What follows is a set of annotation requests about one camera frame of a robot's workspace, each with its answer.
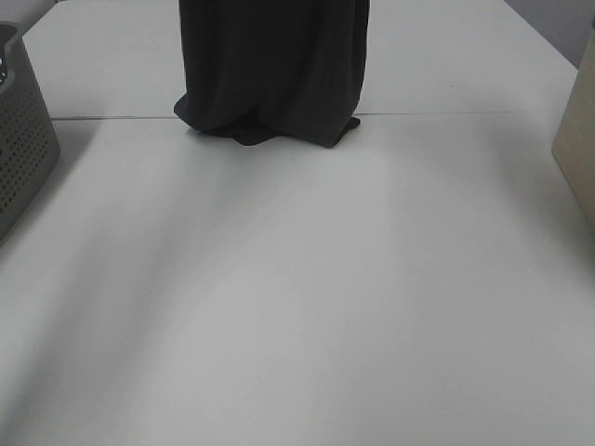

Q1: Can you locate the dark navy towel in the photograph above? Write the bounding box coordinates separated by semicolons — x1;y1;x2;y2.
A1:
174;0;371;148

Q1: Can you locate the grey perforated basket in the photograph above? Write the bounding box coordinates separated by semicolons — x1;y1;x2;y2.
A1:
0;21;60;238

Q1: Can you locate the beige storage box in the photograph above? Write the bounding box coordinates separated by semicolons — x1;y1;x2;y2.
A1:
552;20;595;230

